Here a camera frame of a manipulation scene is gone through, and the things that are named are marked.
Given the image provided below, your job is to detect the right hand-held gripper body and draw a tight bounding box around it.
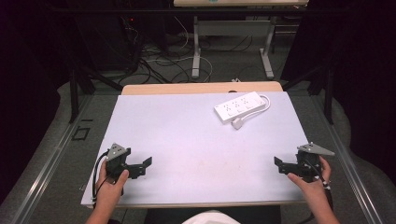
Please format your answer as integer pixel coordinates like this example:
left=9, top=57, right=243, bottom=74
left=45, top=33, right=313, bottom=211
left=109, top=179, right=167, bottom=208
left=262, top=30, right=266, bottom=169
left=296, top=142, right=336, bottom=183

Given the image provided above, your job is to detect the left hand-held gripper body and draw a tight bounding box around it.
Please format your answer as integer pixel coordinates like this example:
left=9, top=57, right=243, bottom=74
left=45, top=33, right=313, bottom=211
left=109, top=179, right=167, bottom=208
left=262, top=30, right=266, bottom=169
left=105, top=142, right=132, bottom=182

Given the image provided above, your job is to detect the person's right hand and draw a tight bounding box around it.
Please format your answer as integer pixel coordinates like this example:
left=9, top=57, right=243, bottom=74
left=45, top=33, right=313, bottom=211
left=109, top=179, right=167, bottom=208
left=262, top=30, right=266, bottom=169
left=286, top=155, right=332, bottom=203

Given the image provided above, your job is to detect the person's left hand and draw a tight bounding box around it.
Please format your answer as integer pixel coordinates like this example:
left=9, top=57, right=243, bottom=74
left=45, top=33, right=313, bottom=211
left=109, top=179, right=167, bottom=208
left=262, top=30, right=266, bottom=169
left=94, top=161, right=131, bottom=208

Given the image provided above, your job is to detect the white power plug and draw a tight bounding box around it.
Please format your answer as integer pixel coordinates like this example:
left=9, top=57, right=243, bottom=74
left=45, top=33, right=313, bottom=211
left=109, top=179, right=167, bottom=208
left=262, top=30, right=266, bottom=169
left=231, top=117, right=245, bottom=131

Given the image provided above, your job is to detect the black metal stand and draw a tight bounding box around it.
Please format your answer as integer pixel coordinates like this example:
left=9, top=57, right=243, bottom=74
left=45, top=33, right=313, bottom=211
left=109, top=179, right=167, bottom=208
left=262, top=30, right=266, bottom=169
left=280, top=63, right=334, bottom=126
left=68, top=63, right=124, bottom=124

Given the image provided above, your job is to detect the white power strip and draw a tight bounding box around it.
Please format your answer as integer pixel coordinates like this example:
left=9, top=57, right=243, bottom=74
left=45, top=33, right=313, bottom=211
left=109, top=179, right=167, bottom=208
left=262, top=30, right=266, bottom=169
left=213, top=91, right=267, bottom=125

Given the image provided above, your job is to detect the person's white shirt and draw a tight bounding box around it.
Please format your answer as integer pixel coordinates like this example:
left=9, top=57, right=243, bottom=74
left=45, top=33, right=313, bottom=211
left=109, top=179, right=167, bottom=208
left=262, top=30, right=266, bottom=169
left=181, top=209, right=242, bottom=224

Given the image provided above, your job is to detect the dark computer tower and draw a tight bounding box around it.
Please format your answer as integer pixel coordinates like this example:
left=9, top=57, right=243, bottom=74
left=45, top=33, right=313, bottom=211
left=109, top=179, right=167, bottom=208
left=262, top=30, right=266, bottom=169
left=74, top=12, right=143, bottom=73

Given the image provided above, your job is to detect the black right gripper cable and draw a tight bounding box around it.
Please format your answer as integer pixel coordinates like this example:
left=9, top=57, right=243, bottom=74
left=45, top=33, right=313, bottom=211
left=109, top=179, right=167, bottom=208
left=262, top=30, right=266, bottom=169
left=304, top=159, right=334, bottom=216

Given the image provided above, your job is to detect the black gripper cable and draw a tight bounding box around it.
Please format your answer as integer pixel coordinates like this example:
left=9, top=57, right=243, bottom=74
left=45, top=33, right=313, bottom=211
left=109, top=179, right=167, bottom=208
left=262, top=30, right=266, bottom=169
left=304, top=159, right=334, bottom=216
left=91, top=151, right=110, bottom=203

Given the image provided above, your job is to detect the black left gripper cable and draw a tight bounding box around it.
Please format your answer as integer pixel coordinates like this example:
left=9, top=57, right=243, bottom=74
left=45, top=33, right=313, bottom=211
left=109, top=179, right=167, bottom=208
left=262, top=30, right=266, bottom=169
left=91, top=151, right=110, bottom=203

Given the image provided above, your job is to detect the aluminium floor rail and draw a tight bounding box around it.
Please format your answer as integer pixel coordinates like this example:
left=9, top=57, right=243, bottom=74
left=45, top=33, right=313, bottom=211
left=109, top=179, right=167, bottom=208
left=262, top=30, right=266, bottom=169
left=309, top=92, right=386, bottom=224
left=8, top=92, right=95, bottom=224

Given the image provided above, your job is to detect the white power strip cable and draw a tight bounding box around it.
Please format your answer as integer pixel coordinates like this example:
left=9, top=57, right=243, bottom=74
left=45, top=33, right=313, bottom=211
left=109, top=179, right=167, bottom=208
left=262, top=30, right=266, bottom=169
left=242, top=93, right=272, bottom=123

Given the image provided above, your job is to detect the tangle of floor cables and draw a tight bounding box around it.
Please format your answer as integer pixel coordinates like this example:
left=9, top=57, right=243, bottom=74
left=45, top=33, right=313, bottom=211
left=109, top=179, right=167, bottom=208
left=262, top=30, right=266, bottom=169
left=120, top=17, right=255, bottom=85

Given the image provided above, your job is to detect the white metal table frame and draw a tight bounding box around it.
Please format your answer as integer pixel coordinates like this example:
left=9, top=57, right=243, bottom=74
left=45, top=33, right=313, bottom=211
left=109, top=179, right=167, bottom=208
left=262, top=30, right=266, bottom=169
left=191, top=15, right=277, bottom=80

